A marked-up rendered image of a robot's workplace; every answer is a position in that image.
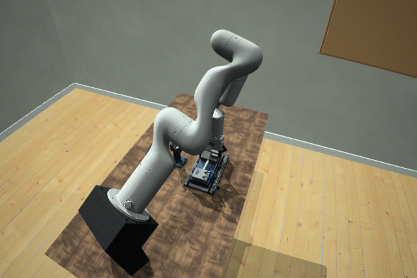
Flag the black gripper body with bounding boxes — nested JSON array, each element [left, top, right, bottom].
[[209, 135, 223, 151]]

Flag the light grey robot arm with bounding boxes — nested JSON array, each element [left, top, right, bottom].
[[108, 30, 263, 222]]

